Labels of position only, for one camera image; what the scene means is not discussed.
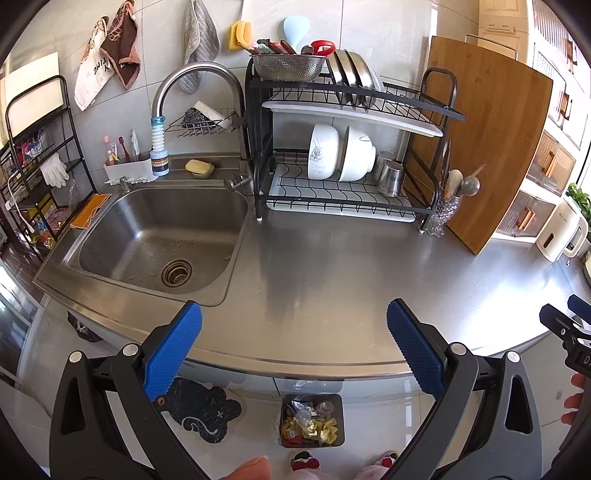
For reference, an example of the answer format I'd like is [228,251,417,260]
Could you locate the person's left hand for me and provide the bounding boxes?
[217,455,271,480]

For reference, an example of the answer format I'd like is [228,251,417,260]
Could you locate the orange dish cloth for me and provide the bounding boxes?
[69,193,112,230]

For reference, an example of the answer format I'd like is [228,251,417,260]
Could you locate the white plain bowl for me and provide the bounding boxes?
[337,124,377,183]

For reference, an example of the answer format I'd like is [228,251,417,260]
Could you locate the black floor mat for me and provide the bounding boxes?
[152,376,243,445]

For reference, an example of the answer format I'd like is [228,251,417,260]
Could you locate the metal colander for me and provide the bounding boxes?
[252,53,329,81]

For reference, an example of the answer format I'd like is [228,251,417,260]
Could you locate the wooden cutting board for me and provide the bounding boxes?
[409,36,554,256]

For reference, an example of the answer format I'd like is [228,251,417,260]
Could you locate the white glove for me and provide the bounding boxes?
[41,153,71,188]

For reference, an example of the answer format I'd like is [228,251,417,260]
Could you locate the wire sponge holder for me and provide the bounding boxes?
[165,106,241,138]

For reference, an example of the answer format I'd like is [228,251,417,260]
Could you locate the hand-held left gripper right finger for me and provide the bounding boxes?
[385,298,543,480]

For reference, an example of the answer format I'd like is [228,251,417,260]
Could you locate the black wire shelf rack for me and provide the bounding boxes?
[0,75,98,252]

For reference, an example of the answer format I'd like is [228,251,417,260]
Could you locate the black plastic bag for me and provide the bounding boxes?
[67,311,105,343]

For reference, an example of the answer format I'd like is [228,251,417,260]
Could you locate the white hanging cloth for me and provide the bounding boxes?
[74,16,116,112]

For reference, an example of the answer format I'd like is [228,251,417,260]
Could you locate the brown hanging cloth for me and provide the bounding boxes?
[99,0,141,90]

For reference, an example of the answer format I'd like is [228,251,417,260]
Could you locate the white drip tray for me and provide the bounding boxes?
[270,166,419,223]
[262,99,445,138]

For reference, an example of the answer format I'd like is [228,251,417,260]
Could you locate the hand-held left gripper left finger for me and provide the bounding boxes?
[48,300,208,480]

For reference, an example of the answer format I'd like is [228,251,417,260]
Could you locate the white box appliance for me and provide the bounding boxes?
[0,52,63,139]

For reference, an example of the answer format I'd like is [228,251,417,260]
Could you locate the white patterned bowl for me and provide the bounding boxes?
[308,122,343,182]

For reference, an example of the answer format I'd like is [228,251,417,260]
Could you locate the red scissors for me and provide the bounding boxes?
[300,40,337,57]

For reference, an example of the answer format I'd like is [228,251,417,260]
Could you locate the brown chopsticks bundle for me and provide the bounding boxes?
[438,138,452,201]

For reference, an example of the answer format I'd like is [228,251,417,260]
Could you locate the yellow paper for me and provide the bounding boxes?
[283,415,319,439]
[318,415,340,445]

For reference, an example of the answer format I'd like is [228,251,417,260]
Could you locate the white upper drip tray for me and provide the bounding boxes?
[262,99,445,138]

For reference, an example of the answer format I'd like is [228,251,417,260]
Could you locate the light blue silicone scraper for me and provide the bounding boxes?
[283,15,310,49]

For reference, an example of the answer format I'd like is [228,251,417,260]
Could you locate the white sponge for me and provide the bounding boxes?
[193,100,234,131]

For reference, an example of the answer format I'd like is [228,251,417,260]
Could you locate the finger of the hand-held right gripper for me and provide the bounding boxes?
[567,294,591,319]
[539,303,591,344]

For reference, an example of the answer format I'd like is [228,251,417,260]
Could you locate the steel wool scourer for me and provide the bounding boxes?
[180,108,211,130]

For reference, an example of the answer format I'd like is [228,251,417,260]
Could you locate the stainless steel sink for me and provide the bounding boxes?
[33,154,252,308]

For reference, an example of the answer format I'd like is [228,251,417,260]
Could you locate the steel faucet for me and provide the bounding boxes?
[151,62,252,192]

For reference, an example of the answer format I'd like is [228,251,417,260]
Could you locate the yellow sponge brush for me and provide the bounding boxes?
[230,20,254,51]

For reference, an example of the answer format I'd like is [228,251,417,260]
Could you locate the pale wooden spoon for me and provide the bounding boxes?
[445,169,464,199]

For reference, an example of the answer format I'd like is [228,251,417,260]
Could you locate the grey hanging towel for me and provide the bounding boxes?
[178,0,220,93]

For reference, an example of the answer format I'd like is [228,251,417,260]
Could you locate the white lower drip tray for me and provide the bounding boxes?
[270,166,419,223]

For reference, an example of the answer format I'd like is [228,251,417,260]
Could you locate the white storage drawer cabinet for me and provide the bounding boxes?
[478,0,591,241]

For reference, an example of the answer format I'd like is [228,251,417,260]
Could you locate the glass utensil holder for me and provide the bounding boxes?
[424,194,462,237]

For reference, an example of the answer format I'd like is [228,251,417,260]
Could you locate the black two-tier dish rack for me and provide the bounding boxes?
[245,44,467,233]

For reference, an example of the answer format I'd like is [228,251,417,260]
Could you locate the green potted plant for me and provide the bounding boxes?
[566,182,591,222]

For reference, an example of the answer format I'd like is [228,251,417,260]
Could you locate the white sink caddy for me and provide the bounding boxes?
[103,150,155,184]

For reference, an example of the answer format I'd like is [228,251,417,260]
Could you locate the yellow soap bar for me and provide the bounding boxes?
[185,158,215,178]

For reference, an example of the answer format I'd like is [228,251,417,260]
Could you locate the person's right hand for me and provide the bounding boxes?
[563,371,591,428]

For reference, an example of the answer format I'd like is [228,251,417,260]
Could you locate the steel cup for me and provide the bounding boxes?
[374,150,397,183]
[379,161,406,198]

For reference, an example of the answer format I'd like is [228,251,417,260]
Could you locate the black cloth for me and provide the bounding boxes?
[249,85,274,185]

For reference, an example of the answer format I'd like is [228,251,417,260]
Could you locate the black waste bin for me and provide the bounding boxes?
[279,392,346,448]

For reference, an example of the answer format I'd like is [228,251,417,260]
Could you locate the blue white faucet extender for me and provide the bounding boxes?
[148,115,171,177]

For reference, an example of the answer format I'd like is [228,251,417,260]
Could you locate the white electric kettle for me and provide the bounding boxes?
[536,196,589,263]

